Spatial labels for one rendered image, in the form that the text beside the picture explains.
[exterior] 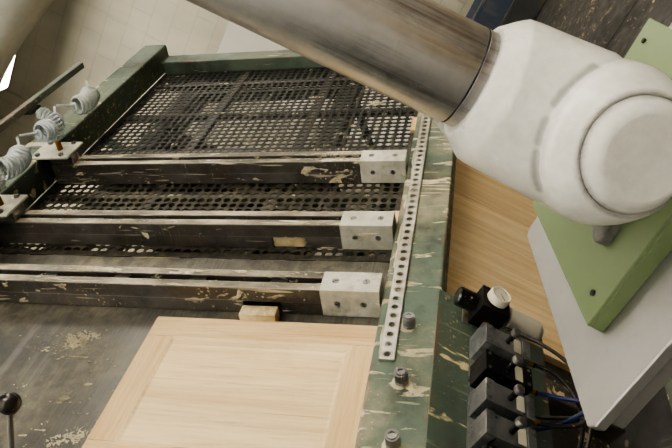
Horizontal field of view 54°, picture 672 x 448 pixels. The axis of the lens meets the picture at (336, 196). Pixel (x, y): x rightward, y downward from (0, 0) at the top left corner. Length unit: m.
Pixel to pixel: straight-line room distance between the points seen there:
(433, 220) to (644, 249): 0.80
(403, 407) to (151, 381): 0.50
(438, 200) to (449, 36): 1.05
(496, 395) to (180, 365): 0.62
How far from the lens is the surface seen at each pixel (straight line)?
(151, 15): 6.82
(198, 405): 1.30
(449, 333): 1.31
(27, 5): 0.86
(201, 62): 2.82
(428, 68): 0.62
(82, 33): 7.15
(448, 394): 1.21
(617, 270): 0.88
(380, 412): 1.17
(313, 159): 1.84
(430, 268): 1.44
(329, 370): 1.29
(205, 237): 1.69
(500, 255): 2.06
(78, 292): 1.63
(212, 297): 1.48
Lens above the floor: 1.19
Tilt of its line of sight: 5 degrees down
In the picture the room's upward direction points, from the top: 64 degrees counter-clockwise
